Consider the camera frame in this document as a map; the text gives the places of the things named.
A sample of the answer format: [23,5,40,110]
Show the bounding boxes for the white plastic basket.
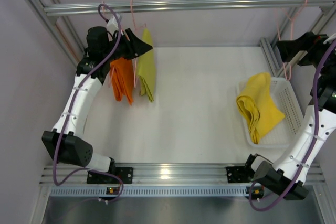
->
[237,77,305,148]

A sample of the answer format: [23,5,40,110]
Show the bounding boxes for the aluminium hanging rail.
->
[43,0,336,16]

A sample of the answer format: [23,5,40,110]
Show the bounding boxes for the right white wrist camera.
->
[323,33,336,44]

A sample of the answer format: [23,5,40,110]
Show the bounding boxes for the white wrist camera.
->
[106,15,119,35]
[323,33,336,44]

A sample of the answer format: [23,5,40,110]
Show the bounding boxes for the grey slotted cable duct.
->
[50,186,248,197]

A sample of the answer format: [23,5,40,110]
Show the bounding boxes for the purple cable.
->
[53,4,124,204]
[248,41,336,212]

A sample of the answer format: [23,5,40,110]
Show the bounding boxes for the right aluminium frame struts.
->
[260,2,335,77]

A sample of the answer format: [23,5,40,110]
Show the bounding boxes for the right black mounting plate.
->
[226,166,255,184]

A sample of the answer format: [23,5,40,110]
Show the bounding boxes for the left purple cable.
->
[53,4,124,204]

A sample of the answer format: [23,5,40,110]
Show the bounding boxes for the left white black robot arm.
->
[41,26,153,174]

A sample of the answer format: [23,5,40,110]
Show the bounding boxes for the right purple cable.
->
[248,41,336,212]

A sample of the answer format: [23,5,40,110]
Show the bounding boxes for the pink hanger of yellow trousers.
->
[275,0,308,81]

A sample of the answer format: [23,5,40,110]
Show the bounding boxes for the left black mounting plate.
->
[87,167,133,184]

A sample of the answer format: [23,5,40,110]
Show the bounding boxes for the left aluminium frame struts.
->
[25,0,94,77]

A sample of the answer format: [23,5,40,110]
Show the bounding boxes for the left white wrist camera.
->
[106,15,119,35]

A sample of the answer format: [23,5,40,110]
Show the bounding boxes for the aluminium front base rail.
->
[39,162,325,186]

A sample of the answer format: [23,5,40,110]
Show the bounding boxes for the black mounting plate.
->
[87,167,133,184]
[226,166,255,184]

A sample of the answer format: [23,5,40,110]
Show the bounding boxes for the pink hanger of green trousers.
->
[130,0,146,88]

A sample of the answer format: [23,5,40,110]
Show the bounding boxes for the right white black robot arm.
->
[244,32,335,200]

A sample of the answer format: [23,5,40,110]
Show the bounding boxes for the olive green trousers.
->
[136,28,157,103]

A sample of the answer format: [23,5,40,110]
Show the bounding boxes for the aluminium frame struts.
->
[260,2,335,77]
[25,0,94,77]

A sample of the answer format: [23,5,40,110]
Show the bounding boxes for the pink hanger with orange trousers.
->
[100,1,114,87]

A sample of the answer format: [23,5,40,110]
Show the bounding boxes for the yellow trousers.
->
[236,72,285,145]

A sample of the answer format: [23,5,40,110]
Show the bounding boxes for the orange trousers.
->
[110,58,134,105]

